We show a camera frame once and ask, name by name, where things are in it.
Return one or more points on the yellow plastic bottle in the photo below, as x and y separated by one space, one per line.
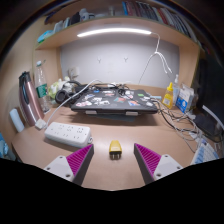
167 99

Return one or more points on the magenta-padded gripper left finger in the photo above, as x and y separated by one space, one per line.
62 165

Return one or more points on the wall hook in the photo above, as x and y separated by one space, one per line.
99 60
126 60

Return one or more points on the pale green plush toy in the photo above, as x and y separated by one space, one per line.
55 88

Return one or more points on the white power strip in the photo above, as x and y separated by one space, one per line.
66 133

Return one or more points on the clear plastic water bottle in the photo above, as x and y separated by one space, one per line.
41 90

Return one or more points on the black monitor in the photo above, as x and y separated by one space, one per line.
211 93

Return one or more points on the white keyboard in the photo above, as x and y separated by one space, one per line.
205 153

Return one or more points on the wooden shelf with books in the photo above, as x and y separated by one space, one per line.
150 8

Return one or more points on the black laptop with stickers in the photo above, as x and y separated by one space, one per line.
113 100

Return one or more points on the small white plug adapter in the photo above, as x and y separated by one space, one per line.
40 124

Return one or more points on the clear spray bottle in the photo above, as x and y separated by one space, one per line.
176 90

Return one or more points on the white light bar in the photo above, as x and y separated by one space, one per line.
115 32

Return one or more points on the blue and white packet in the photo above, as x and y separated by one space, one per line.
183 101

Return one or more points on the yellow charger block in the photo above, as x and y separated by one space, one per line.
115 146

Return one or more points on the grey laptop stand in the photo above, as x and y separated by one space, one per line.
91 112

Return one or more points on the black headphones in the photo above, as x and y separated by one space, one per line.
60 97

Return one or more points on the white wall socket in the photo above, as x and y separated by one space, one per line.
74 72

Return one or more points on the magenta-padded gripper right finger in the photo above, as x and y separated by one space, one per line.
165 165

